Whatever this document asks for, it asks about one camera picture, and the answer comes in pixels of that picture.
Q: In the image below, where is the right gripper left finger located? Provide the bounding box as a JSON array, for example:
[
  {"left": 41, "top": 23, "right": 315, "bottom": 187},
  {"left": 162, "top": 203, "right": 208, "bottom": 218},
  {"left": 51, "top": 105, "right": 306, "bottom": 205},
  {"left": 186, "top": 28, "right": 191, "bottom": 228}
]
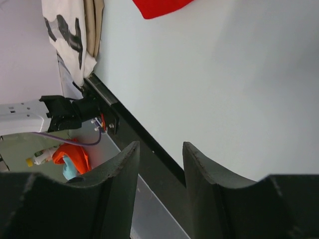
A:
[{"left": 0, "top": 141, "right": 140, "bottom": 239}]

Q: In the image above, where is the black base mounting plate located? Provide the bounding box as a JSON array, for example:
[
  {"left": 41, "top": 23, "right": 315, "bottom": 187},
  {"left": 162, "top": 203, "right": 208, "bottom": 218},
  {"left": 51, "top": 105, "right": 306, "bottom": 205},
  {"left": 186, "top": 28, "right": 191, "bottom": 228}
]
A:
[{"left": 84, "top": 74, "right": 186, "bottom": 188}]

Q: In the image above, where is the orange cloth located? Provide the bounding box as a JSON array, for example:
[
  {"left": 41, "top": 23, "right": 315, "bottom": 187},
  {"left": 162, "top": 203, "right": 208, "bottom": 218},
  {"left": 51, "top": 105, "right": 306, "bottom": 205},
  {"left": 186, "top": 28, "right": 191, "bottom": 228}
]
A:
[{"left": 52, "top": 143, "right": 92, "bottom": 174}]

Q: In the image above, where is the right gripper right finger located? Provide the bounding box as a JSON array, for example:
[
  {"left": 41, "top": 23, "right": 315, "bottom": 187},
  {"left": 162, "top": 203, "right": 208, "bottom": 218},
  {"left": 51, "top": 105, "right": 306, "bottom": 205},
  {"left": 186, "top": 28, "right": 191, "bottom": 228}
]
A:
[{"left": 182, "top": 142, "right": 319, "bottom": 239}]

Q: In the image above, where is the light blue cloth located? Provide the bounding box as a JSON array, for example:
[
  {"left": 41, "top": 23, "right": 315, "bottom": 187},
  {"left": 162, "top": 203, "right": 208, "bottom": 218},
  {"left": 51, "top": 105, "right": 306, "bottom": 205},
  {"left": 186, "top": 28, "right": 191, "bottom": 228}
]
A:
[{"left": 62, "top": 155, "right": 78, "bottom": 180}]

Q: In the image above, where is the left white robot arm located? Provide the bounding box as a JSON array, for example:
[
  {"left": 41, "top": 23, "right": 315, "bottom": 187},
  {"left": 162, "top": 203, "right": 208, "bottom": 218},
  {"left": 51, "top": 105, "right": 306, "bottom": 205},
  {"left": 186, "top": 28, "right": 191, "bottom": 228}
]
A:
[{"left": 0, "top": 95, "right": 101, "bottom": 136}]

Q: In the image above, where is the tan folded t shirt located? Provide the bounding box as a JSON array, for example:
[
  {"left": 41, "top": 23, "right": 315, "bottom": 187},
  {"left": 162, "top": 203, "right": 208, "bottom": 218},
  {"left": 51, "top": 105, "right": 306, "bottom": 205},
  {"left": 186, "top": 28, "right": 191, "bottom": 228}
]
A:
[{"left": 83, "top": 0, "right": 105, "bottom": 58}]

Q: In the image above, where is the plastic bottle yellow cap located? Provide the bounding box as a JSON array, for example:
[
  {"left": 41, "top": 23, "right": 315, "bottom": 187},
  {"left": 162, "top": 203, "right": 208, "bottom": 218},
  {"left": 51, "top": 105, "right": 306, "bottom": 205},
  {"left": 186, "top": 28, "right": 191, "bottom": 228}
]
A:
[{"left": 25, "top": 146, "right": 59, "bottom": 167}]

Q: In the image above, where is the red t shirt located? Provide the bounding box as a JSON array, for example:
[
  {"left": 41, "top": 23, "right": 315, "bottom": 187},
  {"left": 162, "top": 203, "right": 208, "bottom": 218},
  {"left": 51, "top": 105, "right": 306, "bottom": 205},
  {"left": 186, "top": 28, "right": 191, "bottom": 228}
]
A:
[{"left": 133, "top": 0, "right": 193, "bottom": 19}]

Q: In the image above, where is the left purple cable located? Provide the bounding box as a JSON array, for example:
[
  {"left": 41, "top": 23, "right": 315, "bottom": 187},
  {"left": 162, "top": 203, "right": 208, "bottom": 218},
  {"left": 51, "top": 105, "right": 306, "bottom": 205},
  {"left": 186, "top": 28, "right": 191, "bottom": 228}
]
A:
[{"left": 31, "top": 125, "right": 103, "bottom": 147}]

